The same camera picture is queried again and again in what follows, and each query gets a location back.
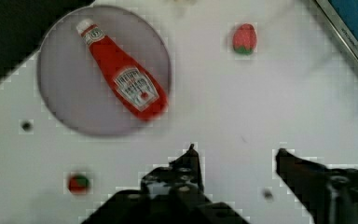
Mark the grey round plate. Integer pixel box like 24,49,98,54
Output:
36,6,172,137

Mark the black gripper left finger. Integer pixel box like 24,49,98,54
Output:
81,147,249,224

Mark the large red toy strawberry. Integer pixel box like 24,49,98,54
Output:
232,23,257,55

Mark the small red toy strawberry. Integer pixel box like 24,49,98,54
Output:
67,174,90,194

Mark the red ketchup bottle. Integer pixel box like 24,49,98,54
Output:
76,19,168,121

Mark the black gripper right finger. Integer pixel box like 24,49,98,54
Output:
275,148,358,224

